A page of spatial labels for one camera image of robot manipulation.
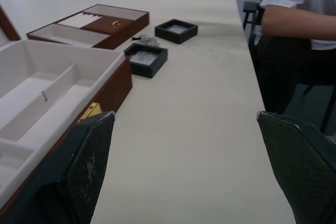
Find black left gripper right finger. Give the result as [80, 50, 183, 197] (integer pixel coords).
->
[256, 111, 336, 224]

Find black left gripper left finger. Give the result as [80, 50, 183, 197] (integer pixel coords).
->
[5, 111, 116, 224]

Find black square display case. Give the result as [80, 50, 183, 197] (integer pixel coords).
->
[154, 18, 198, 45]
[123, 42, 169, 79]

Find brown open jewelry box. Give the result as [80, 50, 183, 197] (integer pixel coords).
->
[0, 5, 133, 209]

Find brown jewelry insert tray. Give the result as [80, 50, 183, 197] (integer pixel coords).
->
[26, 4, 150, 50]

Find black stool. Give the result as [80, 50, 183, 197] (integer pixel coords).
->
[243, 1, 266, 38]

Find person in white shirt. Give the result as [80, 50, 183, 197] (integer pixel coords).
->
[248, 0, 336, 130]

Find silver chain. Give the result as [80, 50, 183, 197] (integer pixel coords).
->
[132, 34, 160, 49]

